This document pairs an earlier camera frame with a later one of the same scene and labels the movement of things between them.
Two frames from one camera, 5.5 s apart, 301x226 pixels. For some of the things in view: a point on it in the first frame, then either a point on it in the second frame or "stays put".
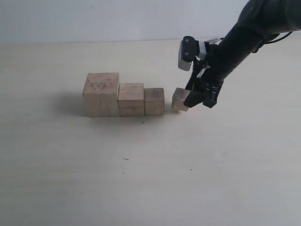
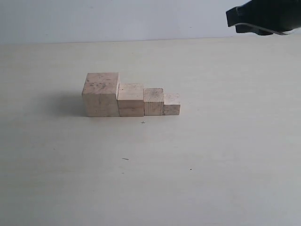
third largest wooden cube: x=154 y=101 stays put
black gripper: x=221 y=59 → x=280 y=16
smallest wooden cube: x=179 y=96 → x=171 y=105
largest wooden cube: x=101 y=94 stays put
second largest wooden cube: x=131 y=100 stays put
